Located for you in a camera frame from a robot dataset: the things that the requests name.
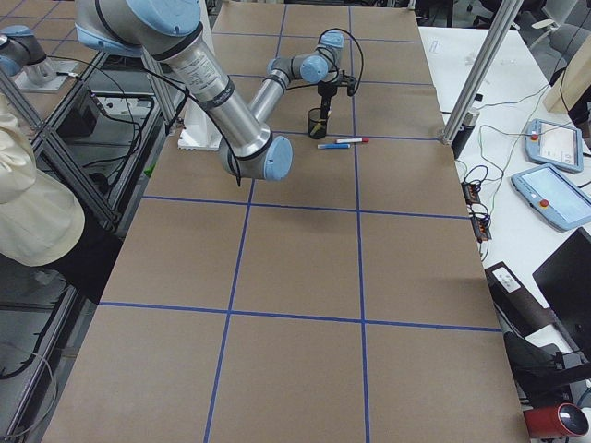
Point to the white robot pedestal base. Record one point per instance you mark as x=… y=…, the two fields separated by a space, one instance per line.
x=199 y=132

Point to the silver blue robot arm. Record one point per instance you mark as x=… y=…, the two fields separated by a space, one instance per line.
x=172 y=32

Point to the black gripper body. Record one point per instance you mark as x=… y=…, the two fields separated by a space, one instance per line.
x=326 y=93

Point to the black mesh pen cup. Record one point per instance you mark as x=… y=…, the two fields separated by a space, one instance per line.
x=317 y=125

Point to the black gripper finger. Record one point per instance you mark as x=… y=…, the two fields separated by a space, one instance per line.
x=325 y=113

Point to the black monitor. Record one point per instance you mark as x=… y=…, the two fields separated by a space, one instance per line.
x=564 y=280

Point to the red white marker pen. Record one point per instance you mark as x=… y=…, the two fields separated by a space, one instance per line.
x=351 y=140

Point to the blue marker pen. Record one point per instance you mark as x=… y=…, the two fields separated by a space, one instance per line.
x=334 y=146

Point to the lower teach pendant tablet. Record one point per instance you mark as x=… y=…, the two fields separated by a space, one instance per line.
x=553 y=196

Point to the upper teach pendant tablet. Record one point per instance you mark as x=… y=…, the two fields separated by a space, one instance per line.
x=559 y=145

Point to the red cylindrical speaker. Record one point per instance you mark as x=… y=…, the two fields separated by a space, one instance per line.
x=556 y=421

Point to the teach pendant tablet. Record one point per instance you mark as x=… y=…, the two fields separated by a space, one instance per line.
x=559 y=145
x=553 y=196

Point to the person in cream jacket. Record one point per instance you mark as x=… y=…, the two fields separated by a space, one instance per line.
x=41 y=219

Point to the aluminium frame post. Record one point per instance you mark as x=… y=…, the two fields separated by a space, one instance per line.
x=491 y=44

